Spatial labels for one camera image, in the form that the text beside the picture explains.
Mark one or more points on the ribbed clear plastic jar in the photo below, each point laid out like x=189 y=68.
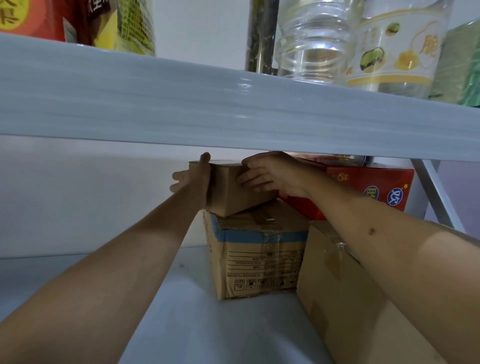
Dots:
x=315 y=45

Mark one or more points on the red yellow-label packet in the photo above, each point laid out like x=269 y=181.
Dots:
x=30 y=18

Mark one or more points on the plain brown cardboard box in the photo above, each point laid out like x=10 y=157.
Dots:
x=232 y=198

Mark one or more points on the labelled clear plastic jar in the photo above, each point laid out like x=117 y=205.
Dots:
x=397 y=56

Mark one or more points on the wide clear-taped cardboard box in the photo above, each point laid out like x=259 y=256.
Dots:
x=337 y=300

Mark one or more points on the large red cartoon gift box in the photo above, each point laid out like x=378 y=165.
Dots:
x=382 y=180

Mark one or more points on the person's right hand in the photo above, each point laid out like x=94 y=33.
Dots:
x=281 y=174

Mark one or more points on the person's right forearm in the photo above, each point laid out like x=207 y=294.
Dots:
x=412 y=270

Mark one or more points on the metal-lid glass jar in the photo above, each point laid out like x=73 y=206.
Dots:
x=260 y=37

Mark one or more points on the yellow green snack bag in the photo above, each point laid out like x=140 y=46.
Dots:
x=131 y=30

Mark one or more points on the person's left hand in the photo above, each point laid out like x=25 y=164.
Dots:
x=195 y=180

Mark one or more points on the person's left forearm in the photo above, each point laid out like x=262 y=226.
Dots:
x=93 y=285

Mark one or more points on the long taped cardboard box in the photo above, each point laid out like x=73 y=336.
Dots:
x=255 y=262

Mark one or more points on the grey metal shelves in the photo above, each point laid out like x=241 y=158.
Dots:
x=187 y=101

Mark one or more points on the green patterned tea packet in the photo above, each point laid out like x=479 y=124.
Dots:
x=461 y=67

